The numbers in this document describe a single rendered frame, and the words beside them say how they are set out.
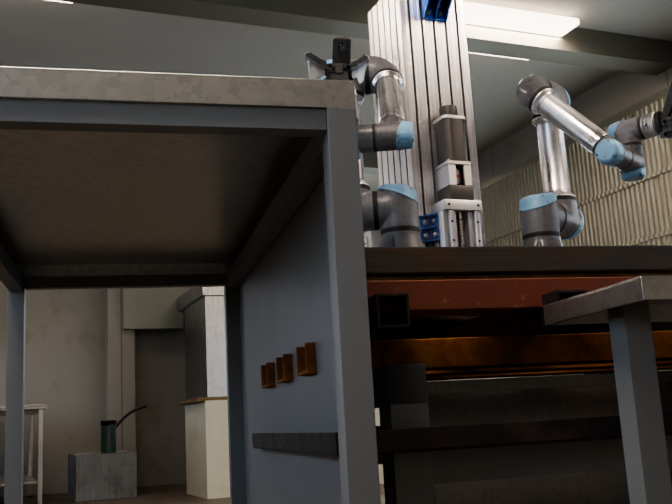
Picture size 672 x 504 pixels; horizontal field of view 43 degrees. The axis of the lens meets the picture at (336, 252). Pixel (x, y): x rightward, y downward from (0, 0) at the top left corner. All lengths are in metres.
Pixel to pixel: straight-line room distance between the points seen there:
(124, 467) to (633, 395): 7.70
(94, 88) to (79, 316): 9.29
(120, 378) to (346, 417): 9.06
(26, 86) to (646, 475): 0.94
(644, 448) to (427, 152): 1.74
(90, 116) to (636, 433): 0.82
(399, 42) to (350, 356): 1.94
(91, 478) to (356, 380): 7.63
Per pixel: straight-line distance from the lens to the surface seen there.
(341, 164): 1.15
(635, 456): 1.24
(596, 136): 2.73
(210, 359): 9.01
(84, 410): 10.32
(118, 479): 8.70
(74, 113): 1.15
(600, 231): 7.27
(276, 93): 1.17
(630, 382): 1.23
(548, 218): 2.75
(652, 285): 1.13
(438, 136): 2.79
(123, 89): 1.15
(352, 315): 1.11
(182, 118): 1.15
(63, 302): 10.40
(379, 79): 2.58
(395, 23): 2.98
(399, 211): 2.49
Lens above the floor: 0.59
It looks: 11 degrees up
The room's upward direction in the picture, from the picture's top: 3 degrees counter-clockwise
